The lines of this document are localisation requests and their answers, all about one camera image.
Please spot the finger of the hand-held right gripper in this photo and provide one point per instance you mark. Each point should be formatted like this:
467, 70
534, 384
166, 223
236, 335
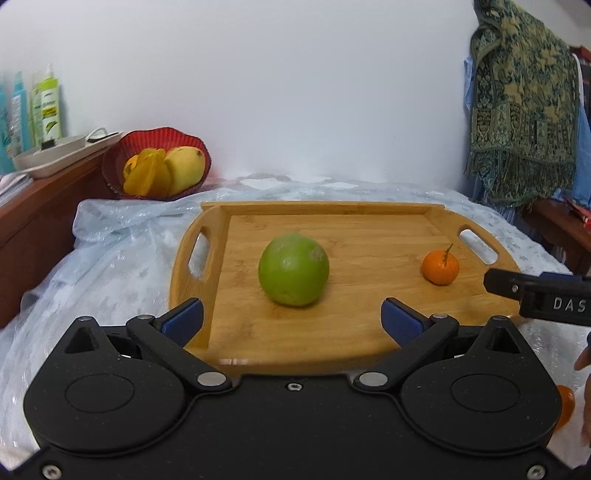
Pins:
545, 300

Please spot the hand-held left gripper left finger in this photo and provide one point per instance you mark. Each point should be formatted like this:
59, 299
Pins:
184, 319

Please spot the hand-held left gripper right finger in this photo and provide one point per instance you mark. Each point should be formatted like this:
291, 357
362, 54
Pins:
399, 323

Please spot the small orange mandarin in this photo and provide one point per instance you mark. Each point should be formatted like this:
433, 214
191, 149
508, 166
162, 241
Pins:
567, 406
441, 271

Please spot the wooden serving tray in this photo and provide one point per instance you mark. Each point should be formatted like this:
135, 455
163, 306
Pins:
369, 240

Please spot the large green citrus fruit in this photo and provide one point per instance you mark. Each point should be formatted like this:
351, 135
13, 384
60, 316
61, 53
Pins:
293, 270

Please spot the person's right hand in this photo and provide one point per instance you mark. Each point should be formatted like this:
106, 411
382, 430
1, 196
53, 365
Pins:
588, 406

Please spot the brown wooden furniture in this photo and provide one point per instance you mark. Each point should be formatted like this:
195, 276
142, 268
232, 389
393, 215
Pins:
554, 221

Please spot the clear plastic sheet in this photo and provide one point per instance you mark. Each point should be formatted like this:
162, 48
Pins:
115, 258

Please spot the red packet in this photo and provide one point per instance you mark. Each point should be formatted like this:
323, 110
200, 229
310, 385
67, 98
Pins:
577, 205

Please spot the yellow starfruit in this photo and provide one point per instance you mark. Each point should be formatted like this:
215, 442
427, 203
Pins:
147, 175

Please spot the yellow mango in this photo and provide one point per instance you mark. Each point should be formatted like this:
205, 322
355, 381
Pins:
184, 168

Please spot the small orange-yellow fruit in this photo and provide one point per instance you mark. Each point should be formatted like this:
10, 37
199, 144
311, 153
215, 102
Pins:
130, 165

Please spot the white pink blanket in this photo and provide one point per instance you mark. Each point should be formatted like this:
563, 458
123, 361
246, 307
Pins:
268, 178

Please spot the red ribbed bowl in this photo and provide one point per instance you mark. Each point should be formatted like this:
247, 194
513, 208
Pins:
115, 166

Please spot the wooden headboard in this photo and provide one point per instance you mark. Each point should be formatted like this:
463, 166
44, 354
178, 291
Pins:
37, 217

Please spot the green gold patterned scarf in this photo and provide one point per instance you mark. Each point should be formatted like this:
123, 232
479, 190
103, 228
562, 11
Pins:
517, 101

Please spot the beige oval tray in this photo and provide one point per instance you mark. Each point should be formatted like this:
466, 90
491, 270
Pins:
46, 160

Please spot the stack of papers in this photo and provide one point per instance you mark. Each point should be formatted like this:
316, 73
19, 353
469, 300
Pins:
14, 184

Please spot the small black item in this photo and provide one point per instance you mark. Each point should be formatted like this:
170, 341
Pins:
48, 145

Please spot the green white bottle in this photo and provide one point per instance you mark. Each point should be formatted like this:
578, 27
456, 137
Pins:
46, 110

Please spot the teal bottle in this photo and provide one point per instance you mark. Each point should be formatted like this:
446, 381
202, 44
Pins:
3, 138

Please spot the blue bottle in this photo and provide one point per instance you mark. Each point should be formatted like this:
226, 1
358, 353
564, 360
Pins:
19, 115

